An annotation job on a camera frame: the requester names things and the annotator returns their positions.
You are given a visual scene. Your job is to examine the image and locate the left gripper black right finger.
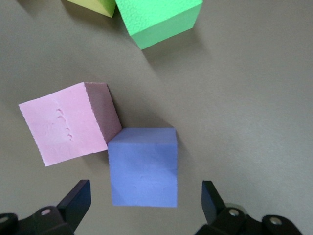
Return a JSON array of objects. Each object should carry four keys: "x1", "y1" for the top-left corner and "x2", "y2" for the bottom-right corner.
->
[{"x1": 195, "y1": 180, "x2": 303, "y2": 235}]

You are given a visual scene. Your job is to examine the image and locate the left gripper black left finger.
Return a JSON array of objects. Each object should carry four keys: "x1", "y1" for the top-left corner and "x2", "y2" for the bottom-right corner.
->
[{"x1": 0, "y1": 180, "x2": 91, "y2": 235}]

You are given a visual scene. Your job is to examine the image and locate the pink foam block with dents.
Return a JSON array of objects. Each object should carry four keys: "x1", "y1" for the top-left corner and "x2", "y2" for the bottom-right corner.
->
[{"x1": 19, "y1": 82, "x2": 122, "y2": 167}]

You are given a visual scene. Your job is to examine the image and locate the purple foam block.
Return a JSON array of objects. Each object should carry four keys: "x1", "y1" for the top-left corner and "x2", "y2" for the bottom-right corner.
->
[{"x1": 107, "y1": 127, "x2": 179, "y2": 208}]

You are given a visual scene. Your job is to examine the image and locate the brown table cover sheet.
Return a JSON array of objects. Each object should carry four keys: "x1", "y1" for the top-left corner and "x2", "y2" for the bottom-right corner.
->
[{"x1": 0, "y1": 0, "x2": 313, "y2": 235}]

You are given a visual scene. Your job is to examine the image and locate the green foam block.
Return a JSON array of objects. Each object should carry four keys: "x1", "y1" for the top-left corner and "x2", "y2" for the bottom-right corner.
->
[{"x1": 114, "y1": 0, "x2": 203, "y2": 50}]

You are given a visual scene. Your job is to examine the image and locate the yellow foam block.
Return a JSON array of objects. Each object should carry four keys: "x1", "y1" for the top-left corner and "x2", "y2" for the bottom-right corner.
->
[{"x1": 61, "y1": 0, "x2": 116, "y2": 18}]

